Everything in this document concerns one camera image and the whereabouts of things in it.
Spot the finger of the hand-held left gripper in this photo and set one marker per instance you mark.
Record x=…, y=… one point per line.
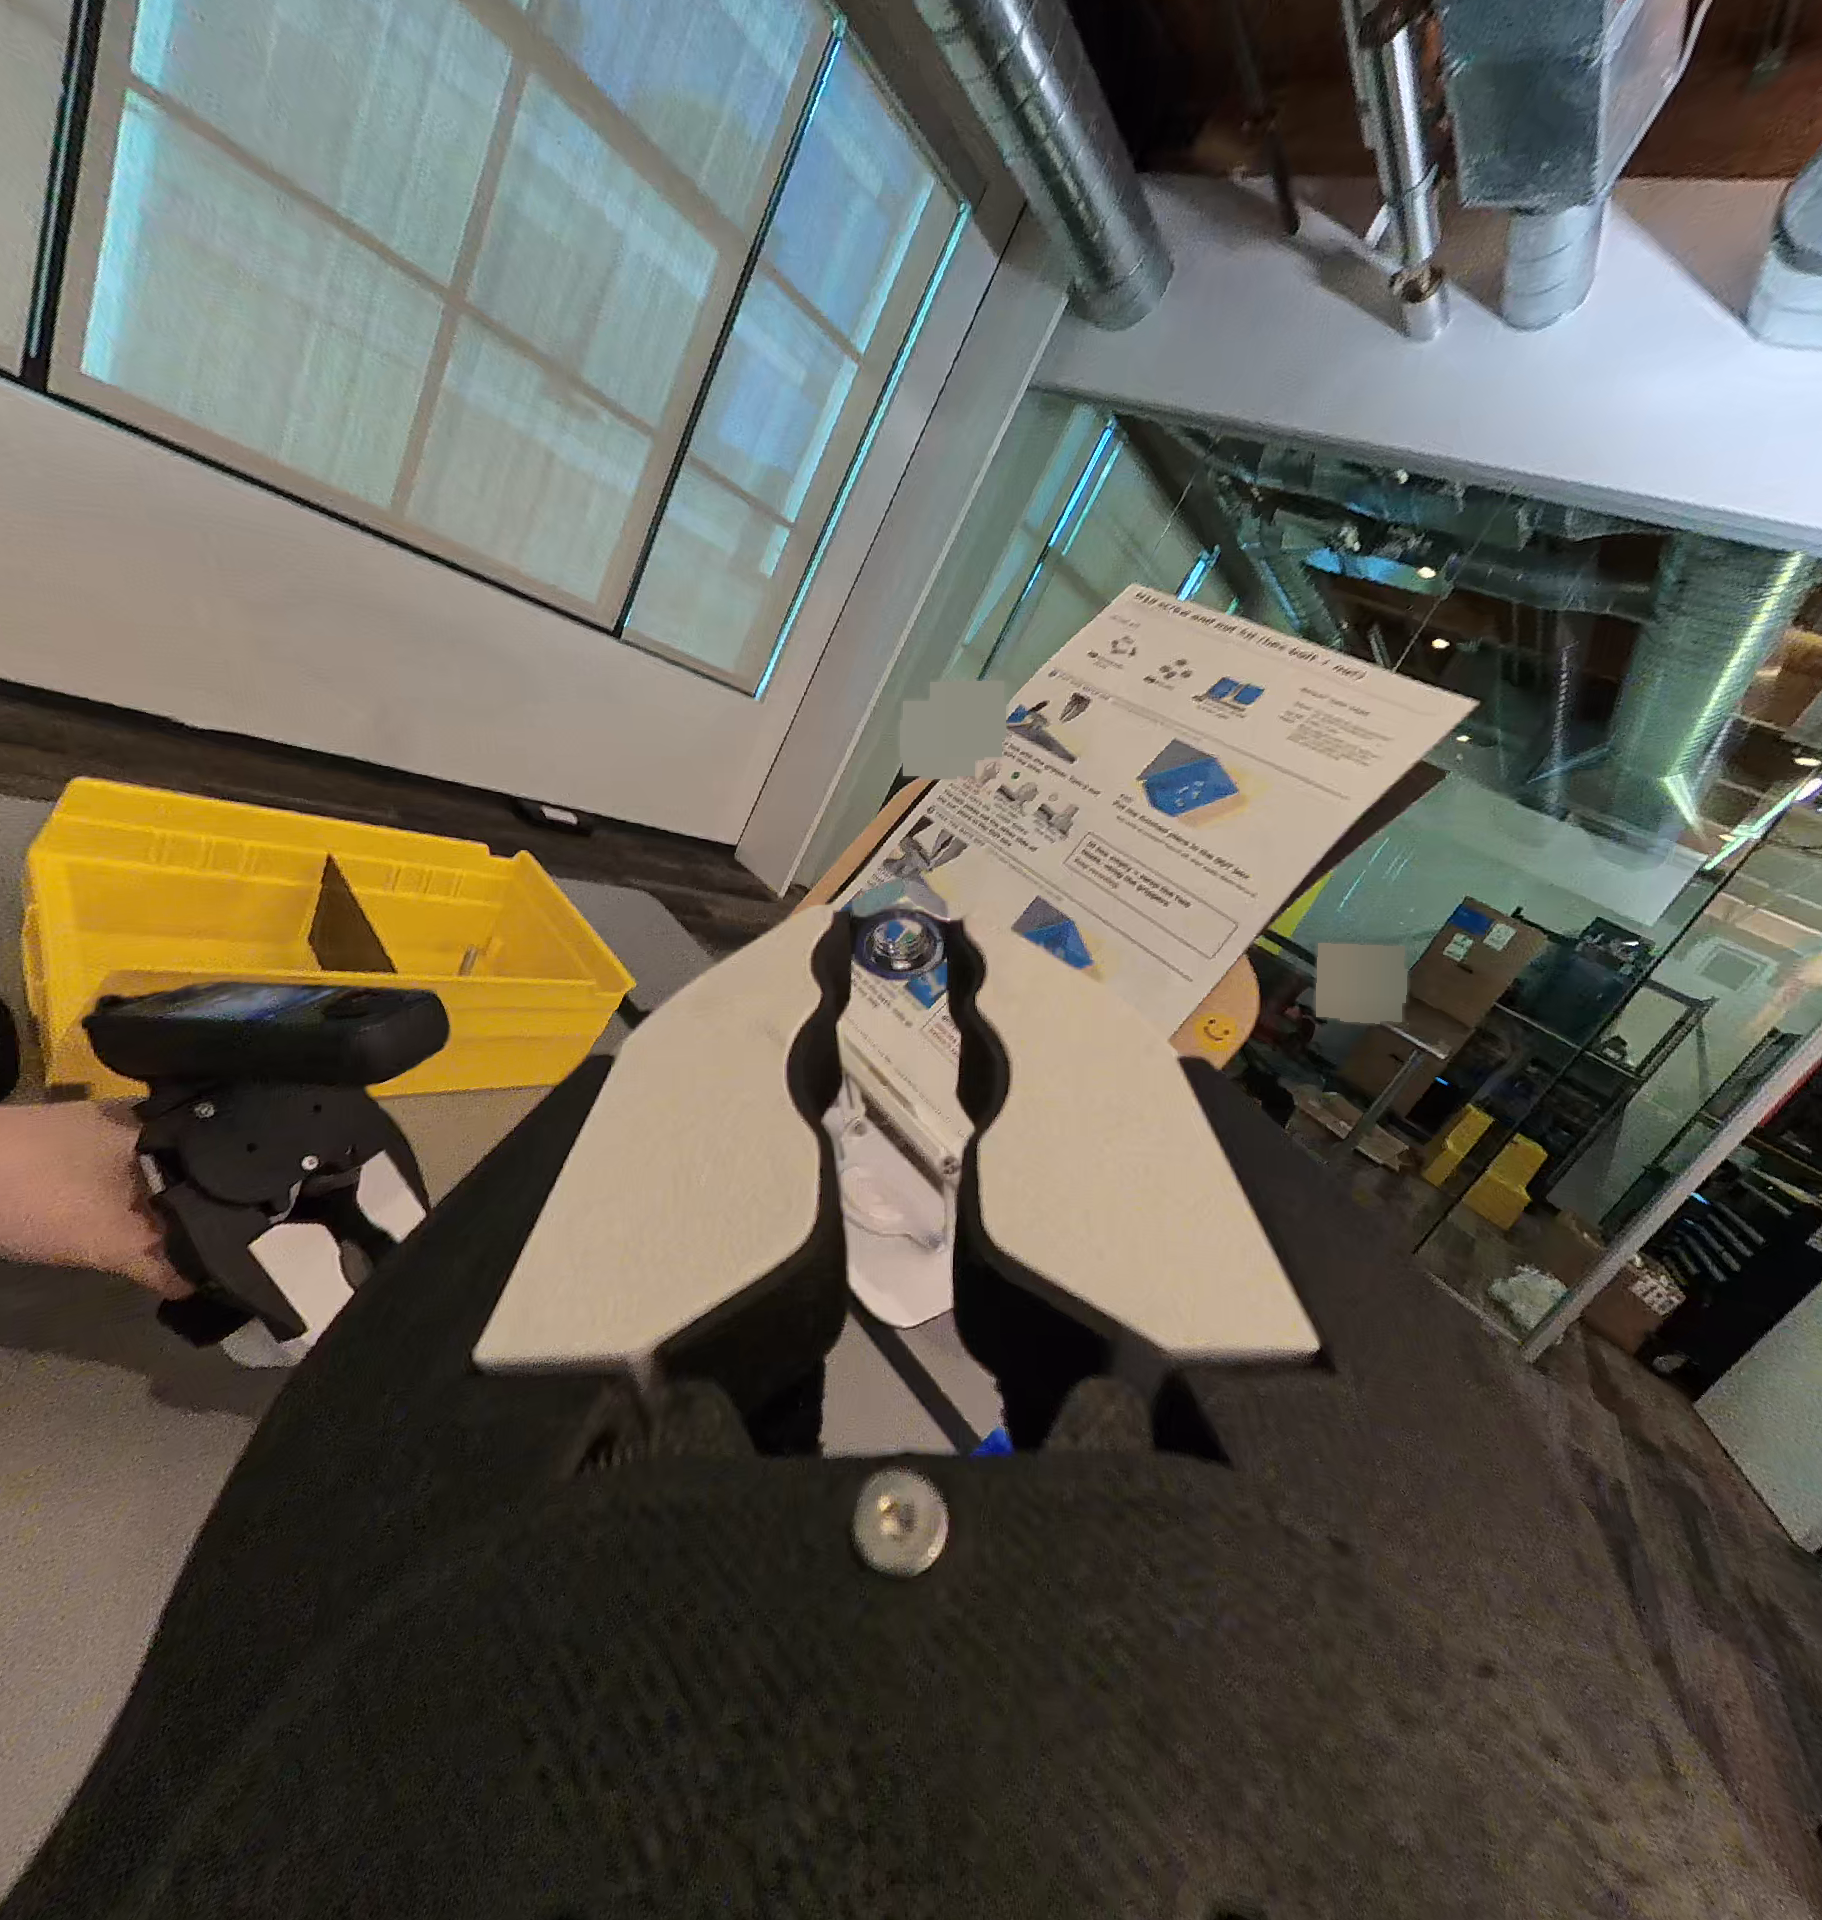
x=388, y=1200
x=299, y=1283

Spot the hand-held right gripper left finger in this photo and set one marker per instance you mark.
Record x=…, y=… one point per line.
x=656, y=1185

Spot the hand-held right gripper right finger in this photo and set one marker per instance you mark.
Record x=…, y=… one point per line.
x=1138, y=1200

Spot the yellow plastic bin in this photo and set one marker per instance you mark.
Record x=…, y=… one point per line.
x=176, y=870

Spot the steel hex nut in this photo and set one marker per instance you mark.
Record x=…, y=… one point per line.
x=878, y=948

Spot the cardboard bin divider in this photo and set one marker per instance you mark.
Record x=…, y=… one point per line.
x=344, y=922

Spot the round-cornered wooden board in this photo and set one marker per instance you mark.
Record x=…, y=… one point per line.
x=1237, y=992

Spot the white tablet stand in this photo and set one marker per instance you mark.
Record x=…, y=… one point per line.
x=888, y=1261

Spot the small yellow storage bin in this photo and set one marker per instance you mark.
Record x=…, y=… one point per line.
x=1458, y=1147
x=1513, y=1185

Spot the black power adapter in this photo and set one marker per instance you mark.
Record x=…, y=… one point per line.
x=554, y=816

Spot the cardboard box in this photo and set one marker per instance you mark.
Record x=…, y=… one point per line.
x=1482, y=961

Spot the printed instruction sheet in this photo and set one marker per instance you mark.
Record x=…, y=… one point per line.
x=1301, y=780

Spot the large paned window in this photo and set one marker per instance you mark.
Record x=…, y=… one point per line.
x=401, y=301

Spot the shiny metal pipe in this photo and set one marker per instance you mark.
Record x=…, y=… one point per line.
x=1409, y=165

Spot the silver spiral duct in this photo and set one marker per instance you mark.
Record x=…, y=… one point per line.
x=1061, y=135

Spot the galvanised box duct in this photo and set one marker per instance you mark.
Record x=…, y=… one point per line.
x=1557, y=120

